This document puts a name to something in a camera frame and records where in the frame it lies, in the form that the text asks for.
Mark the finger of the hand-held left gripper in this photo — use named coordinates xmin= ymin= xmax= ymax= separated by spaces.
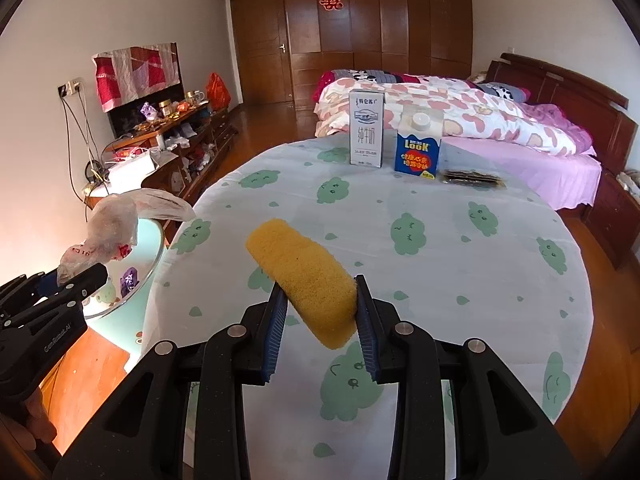
xmin=0 ymin=269 xmax=63 ymax=311
xmin=0 ymin=262 xmax=108 ymax=331

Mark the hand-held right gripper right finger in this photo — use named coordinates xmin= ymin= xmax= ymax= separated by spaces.
xmin=354 ymin=274 xmax=581 ymax=480

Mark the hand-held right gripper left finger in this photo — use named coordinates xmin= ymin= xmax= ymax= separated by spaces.
xmin=52 ymin=280 xmax=290 ymax=480

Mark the clear plastic bag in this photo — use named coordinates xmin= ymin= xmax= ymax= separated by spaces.
xmin=57 ymin=187 xmax=197 ymax=286

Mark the round metal basin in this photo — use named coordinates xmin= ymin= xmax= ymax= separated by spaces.
xmin=80 ymin=215 xmax=168 ymax=358

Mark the yellow sponge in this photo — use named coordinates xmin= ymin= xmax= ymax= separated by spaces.
xmin=245 ymin=218 xmax=360 ymax=351

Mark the person's left hand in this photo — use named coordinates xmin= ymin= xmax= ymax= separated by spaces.
xmin=22 ymin=385 xmax=57 ymax=445

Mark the purple crumpled wrapper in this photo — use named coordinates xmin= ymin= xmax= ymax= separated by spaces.
xmin=119 ymin=266 xmax=141 ymax=298

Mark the white tablecloth green cloud print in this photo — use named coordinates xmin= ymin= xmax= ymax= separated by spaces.
xmin=140 ymin=136 xmax=596 ymax=480

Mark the white box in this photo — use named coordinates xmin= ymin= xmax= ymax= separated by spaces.
xmin=107 ymin=152 xmax=153 ymax=186

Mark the wooden television cabinet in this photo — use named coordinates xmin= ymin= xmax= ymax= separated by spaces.
xmin=82 ymin=105 xmax=238 ymax=211

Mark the black television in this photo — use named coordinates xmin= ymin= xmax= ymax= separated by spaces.
xmin=107 ymin=82 xmax=186 ymax=138

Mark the blue drink carton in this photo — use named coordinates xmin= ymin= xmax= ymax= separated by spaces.
xmin=392 ymin=112 xmax=443 ymax=181

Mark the dark snack packet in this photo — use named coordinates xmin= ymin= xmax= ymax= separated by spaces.
xmin=438 ymin=169 xmax=506 ymax=191

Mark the red and pink cover cloth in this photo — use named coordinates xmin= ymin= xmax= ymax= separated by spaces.
xmin=91 ymin=42 xmax=180 ymax=113

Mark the white milk carton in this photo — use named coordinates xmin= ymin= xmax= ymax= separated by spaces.
xmin=348 ymin=89 xmax=386 ymax=168

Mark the orange-red plastic bag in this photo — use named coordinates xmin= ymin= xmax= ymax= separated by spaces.
xmin=206 ymin=72 xmax=232 ymax=110

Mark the pink bed sheet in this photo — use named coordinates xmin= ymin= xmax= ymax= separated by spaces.
xmin=442 ymin=137 xmax=603 ymax=211

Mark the patchwork cow print quilt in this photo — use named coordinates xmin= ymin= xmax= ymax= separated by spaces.
xmin=320 ymin=69 xmax=531 ymax=103

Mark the dark wooden nightstand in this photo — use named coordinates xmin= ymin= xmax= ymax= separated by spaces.
xmin=582 ymin=170 xmax=640 ymax=271

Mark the brown wooden door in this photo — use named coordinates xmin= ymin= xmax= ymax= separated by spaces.
xmin=230 ymin=0 xmax=293 ymax=106

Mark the dark wooden bed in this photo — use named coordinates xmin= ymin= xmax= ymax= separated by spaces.
xmin=312 ymin=52 xmax=640 ymax=271

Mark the brown wooden wardrobe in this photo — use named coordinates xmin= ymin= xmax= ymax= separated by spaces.
xmin=210 ymin=0 xmax=473 ymax=111

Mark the black power cable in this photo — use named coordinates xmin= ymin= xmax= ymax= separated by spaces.
xmin=62 ymin=92 xmax=108 ymax=196

